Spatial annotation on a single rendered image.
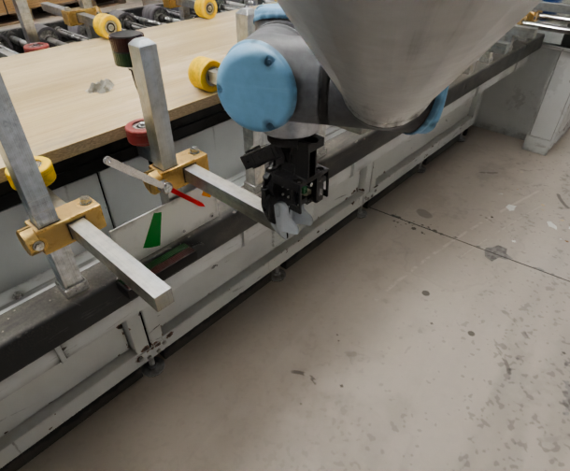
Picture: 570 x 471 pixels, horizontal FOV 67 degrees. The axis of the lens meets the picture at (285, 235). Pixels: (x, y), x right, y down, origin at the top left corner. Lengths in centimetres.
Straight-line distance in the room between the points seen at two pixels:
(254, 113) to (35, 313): 61
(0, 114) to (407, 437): 132
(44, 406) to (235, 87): 117
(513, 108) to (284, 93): 296
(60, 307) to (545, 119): 288
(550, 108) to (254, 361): 237
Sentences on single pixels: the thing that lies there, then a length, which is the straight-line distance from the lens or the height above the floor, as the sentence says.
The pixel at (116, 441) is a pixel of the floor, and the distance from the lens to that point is 154.
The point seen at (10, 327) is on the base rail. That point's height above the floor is 70.
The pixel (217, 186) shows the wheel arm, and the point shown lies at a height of 86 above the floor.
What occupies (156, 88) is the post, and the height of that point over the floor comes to 103.
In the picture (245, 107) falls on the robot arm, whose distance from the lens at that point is 48.
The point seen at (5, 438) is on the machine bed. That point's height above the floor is 17.
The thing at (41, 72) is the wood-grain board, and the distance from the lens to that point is 152.
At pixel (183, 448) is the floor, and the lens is 148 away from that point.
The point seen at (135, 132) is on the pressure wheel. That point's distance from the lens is 100.
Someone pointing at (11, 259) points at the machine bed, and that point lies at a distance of 110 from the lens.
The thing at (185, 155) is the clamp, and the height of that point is 87.
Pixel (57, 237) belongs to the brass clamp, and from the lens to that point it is 84.
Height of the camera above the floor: 130
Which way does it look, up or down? 38 degrees down
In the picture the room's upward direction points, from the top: straight up
